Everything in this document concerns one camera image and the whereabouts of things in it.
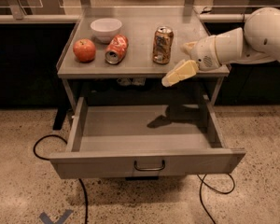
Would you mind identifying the orange soda can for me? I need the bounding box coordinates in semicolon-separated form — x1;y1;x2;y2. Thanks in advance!
152;26;174;64

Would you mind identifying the red apple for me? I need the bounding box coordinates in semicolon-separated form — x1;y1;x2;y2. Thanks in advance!
73;39;96;63

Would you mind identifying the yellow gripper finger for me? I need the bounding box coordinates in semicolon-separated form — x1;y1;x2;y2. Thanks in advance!
180;42;196;55
161;60;199;87

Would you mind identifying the black drawer handle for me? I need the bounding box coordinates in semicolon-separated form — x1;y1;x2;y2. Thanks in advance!
133;160;166;172

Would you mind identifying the white bowl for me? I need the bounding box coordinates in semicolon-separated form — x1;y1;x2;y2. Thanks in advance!
91;18;122;43

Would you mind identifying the black cable right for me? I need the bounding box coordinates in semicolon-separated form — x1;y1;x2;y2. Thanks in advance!
196;173;236;224

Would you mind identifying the grey open top drawer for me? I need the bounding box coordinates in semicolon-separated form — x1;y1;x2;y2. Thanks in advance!
49;95;245;178

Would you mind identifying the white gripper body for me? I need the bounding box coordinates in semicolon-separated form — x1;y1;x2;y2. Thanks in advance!
190;35;221;71

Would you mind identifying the black cable left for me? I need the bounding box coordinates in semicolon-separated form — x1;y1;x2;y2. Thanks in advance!
33;134;90;224

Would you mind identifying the black cable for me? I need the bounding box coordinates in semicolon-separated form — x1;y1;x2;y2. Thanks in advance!
33;134;90;224
196;173;236;224

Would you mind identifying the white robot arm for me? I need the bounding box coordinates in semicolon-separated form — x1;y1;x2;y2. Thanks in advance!
161;7;280;87

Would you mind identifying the red soda can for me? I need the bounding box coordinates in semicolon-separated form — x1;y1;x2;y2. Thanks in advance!
105;35;129;64

